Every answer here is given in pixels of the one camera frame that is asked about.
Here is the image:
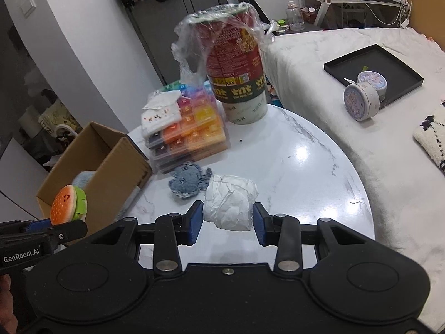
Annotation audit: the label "red cup with plastic bag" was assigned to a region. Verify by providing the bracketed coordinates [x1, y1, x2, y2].
[171, 2, 276, 124]

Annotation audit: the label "burger plush toy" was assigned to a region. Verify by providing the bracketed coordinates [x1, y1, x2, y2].
[50, 185, 88, 225]

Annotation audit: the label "grey crochet octopus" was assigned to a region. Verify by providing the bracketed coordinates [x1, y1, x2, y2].
[168, 161, 213, 200]

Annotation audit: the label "black chair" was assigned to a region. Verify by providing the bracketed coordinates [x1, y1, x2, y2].
[231, 0, 272, 25]

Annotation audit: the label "wall light switch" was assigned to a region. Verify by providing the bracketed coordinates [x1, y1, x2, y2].
[20, 0, 37, 18]

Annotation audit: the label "white desk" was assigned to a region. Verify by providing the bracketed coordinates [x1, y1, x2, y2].
[312, 0, 412, 27]

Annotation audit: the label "grey door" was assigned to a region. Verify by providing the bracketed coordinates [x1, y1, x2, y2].
[120, 0, 227, 85]

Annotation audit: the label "clear plastic bottle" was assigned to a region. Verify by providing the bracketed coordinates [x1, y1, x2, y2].
[286, 1, 304, 32]

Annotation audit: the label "white cloth on organizer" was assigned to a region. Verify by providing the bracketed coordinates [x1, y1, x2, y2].
[141, 90, 182, 138]

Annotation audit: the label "white soft packet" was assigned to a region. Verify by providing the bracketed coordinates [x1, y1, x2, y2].
[203, 175, 258, 232]

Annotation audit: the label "white metal rack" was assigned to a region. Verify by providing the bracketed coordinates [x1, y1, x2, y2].
[54, 124, 78, 137]

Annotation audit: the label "brown cardboard box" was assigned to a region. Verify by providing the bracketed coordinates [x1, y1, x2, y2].
[36, 121, 152, 235]

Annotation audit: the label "white black patterned pillow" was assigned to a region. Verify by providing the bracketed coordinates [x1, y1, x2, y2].
[413, 103, 445, 173]

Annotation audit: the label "round white tin upright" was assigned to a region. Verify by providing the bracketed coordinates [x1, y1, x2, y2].
[357, 70, 388, 102]

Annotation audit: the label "round white tin lying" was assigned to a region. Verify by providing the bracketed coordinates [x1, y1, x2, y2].
[344, 82, 380, 121]

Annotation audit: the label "colourful bead organizer boxes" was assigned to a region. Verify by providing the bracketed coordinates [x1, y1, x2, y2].
[143, 82, 228, 173]

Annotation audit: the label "black tray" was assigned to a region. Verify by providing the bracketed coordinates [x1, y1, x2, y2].
[323, 45, 424, 109]

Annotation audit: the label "person's left hand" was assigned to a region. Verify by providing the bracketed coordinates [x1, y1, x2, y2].
[0, 274, 17, 334]

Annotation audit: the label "grey plush toy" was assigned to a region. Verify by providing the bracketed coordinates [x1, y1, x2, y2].
[72, 170, 95, 191]

